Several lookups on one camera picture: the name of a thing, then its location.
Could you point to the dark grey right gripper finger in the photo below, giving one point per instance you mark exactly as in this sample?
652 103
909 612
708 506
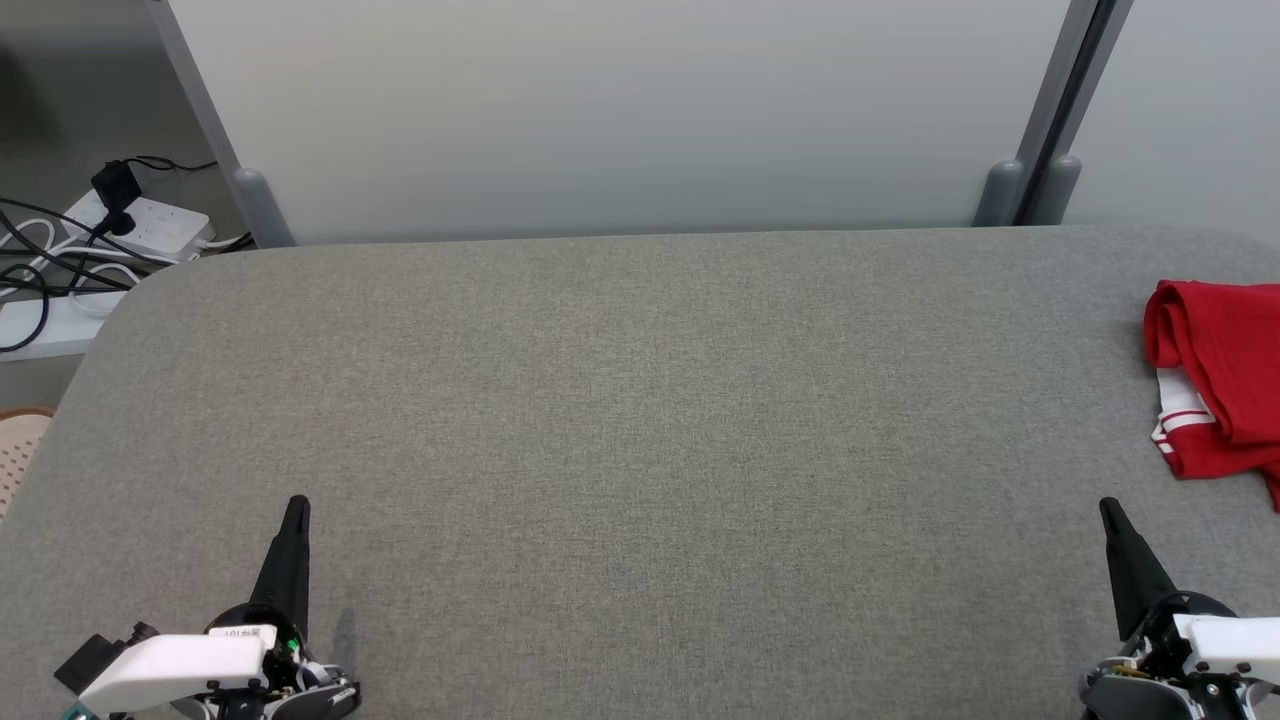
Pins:
1135 580

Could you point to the narrow pale grey partition panel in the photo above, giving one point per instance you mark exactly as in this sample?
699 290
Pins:
1190 100

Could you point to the red and white basketball jersey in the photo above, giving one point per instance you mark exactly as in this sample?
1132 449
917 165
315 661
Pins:
1220 350

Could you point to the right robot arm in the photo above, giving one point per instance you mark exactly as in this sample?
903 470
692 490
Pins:
1130 695

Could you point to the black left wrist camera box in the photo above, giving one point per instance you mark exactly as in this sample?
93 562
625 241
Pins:
85 665

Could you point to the beige perforated laundry basket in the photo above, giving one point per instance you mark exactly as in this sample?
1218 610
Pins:
20 455

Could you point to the black power adapter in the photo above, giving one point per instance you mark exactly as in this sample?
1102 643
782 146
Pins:
115 185

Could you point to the teal left camera connector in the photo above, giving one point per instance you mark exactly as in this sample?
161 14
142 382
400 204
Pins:
80 713

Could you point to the wide pale grey partition panel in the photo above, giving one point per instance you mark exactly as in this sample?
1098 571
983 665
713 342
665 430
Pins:
620 110

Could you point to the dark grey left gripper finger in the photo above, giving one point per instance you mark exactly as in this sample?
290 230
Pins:
290 570

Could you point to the white flat floor box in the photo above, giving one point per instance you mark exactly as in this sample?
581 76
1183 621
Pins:
60 325

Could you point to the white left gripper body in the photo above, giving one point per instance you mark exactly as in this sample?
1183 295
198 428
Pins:
180 665

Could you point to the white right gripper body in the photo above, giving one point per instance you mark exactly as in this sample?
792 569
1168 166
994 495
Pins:
1230 645

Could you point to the grey metal partition post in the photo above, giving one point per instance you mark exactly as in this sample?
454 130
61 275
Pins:
1000 195
262 210
1058 190

